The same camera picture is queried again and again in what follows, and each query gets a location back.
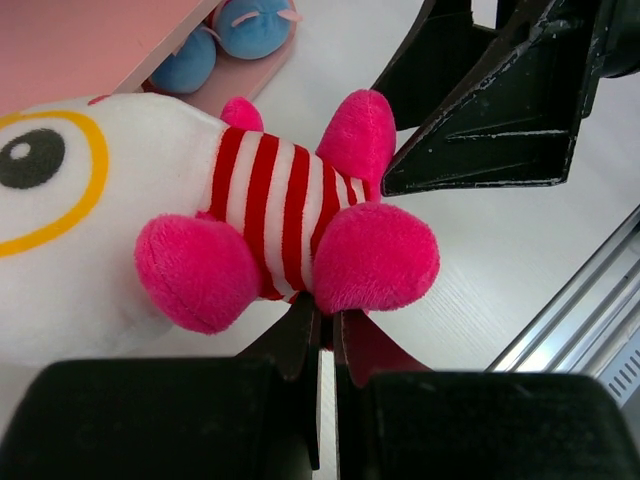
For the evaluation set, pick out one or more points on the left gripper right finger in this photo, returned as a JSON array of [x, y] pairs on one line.
[[362, 351]]

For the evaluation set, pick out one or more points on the white pink bear plush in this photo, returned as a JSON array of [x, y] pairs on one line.
[[124, 215]]

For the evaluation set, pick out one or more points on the aluminium front rail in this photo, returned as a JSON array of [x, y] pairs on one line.
[[591, 326]]

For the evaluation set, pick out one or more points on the boy doll plush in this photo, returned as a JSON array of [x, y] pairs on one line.
[[186, 71], [252, 29]]

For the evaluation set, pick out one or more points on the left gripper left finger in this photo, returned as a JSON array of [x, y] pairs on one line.
[[292, 347]]

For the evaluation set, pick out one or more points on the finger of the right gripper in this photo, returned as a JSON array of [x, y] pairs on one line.
[[441, 47], [513, 119]]

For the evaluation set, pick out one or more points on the pink three-tier shelf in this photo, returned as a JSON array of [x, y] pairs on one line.
[[52, 50]]

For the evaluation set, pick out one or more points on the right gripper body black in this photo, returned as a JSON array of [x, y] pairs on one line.
[[614, 48]]

